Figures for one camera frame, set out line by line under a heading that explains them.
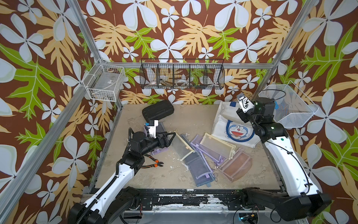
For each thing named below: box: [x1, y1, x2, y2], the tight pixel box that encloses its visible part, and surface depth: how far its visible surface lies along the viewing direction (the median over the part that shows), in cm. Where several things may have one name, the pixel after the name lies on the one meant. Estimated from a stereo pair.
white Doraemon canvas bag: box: [211, 101, 261, 148], surface depth 93 cm
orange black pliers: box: [141, 154, 165, 169], surface depth 90 cm
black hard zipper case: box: [142, 99, 175, 122], surface depth 113 cm
